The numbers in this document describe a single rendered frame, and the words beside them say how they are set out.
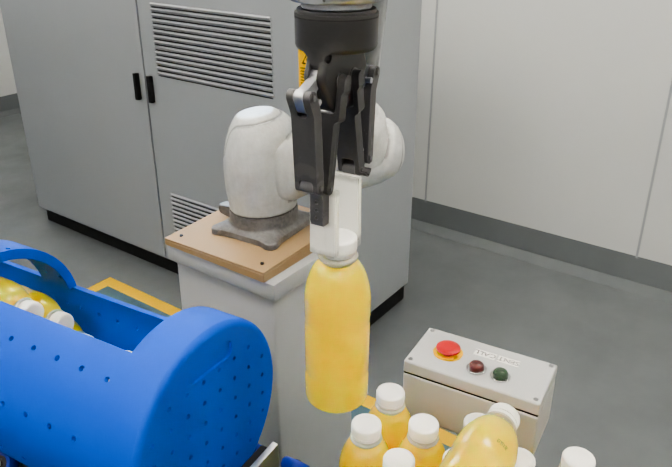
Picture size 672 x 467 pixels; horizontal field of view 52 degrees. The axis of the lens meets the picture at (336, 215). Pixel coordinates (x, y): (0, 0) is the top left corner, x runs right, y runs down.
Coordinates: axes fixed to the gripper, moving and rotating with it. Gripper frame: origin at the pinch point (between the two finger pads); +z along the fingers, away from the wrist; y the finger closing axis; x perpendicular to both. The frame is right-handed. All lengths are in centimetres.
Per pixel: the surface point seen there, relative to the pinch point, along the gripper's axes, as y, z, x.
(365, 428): -7.3, 32.4, 0.2
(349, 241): 0.5, 2.3, 1.8
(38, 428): 15.3, 30.1, -33.0
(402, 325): -184, 140, -73
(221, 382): -0.9, 27.9, -17.5
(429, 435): -10.5, 32.8, 7.6
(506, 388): -24.3, 32.6, 13.2
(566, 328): -218, 140, -10
